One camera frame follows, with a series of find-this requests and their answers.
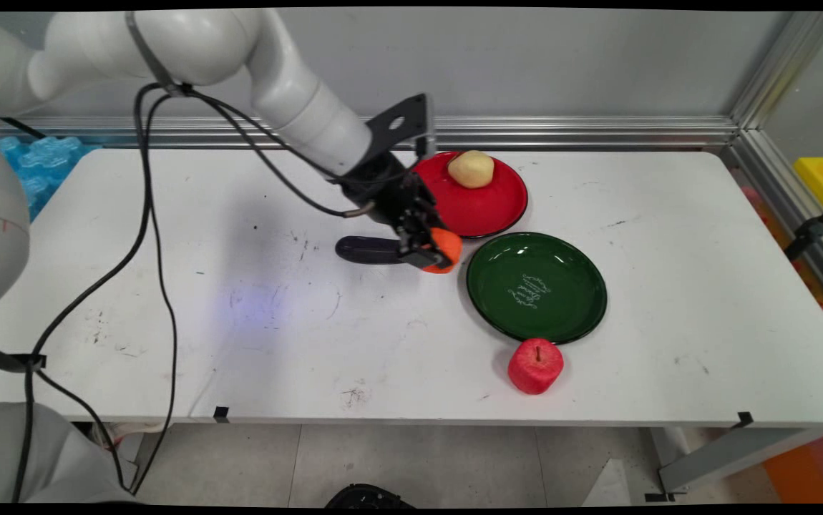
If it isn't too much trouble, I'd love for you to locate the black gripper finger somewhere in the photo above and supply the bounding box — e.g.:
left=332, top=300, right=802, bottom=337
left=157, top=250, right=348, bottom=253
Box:
left=419, top=202, right=455, bottom=234
left=396, top=230, right=449, bottom=273

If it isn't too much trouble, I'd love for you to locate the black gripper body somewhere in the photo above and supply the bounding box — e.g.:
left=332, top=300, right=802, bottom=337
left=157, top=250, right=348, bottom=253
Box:
left=342, top=150, right=444, bottom=249

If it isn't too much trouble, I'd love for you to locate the orange toy fruit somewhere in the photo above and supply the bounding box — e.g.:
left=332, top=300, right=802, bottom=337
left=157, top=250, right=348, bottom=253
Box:
left=422, top=227, right=464, bottom=275

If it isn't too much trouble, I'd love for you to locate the red plate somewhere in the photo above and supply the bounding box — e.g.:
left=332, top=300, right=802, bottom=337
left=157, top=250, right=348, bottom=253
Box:
left=411, top=151, right=530, bottom=240

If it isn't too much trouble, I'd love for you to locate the pale yellow toy potato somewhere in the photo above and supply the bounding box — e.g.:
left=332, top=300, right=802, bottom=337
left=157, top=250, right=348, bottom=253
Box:
left=447, top=149, right=496, bottom=190

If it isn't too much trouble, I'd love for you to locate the dark green plate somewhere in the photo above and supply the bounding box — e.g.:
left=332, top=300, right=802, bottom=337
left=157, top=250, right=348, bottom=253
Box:
left=465, top=231, right=608, bottom=346

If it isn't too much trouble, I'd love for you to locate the red toy apple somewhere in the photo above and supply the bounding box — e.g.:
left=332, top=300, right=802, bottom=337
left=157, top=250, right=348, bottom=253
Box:
left=507, top=338, right=565, bottom=396

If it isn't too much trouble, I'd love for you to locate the black round floor object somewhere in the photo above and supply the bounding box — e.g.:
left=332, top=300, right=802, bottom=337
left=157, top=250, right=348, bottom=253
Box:
left=324, top=484, right=417, bottom=509

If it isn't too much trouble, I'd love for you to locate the white paper sheet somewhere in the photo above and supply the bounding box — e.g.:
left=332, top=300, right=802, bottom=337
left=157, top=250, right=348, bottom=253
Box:
left=582, top=458, right=632, bottom=508

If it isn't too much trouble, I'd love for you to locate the blue bubble foam mat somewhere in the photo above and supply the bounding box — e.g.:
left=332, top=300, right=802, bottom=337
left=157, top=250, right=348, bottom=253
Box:
left=0, top=134, right=102, bottom=221

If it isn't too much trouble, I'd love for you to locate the grey table leg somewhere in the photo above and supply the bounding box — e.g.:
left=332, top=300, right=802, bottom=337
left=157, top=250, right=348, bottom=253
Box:
left=657, top=426, right=823, bottom=496

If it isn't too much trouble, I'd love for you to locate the black clamp lever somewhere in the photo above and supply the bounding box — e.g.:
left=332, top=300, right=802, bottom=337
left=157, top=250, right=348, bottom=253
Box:
left=783, top=189, right=823, bottom=263

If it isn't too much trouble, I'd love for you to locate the orange box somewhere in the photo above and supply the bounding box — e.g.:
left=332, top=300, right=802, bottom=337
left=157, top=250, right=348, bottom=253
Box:
left=761, top=428, right=823, bottom=504

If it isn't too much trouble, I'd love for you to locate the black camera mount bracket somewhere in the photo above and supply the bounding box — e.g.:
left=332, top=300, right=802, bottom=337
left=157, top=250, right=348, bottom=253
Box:
left=364, top=93, right=436, bottom=162

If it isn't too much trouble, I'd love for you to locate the long horizontal aluminium frame rail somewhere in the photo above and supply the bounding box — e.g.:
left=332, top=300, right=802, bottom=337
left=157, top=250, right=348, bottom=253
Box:
left=0, top=114, right=741, bottom=152

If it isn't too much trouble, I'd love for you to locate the thick black cable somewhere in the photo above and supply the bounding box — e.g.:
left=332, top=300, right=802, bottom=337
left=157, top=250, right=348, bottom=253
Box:
left=11, top=81, right=378, bottom=505

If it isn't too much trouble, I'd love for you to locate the thin black cable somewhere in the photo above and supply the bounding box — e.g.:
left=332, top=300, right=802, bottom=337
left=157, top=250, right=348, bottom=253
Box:
left=125, top=87, right=419, bottom=498

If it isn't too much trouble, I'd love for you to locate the grey strap on arm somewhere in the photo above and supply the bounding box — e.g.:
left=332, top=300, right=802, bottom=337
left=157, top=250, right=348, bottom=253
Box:
left=124, top=10, right=194, bottom=97

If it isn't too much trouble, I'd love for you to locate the slanted aluminium frame rail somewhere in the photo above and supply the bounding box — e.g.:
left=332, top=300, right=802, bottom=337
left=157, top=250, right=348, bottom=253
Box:
left=729, top=10, right=823, bottom=317

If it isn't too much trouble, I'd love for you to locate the black strap on base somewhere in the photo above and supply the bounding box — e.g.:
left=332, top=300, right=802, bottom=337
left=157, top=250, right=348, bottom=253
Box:
left=0, top=340, right=48, bottom=374

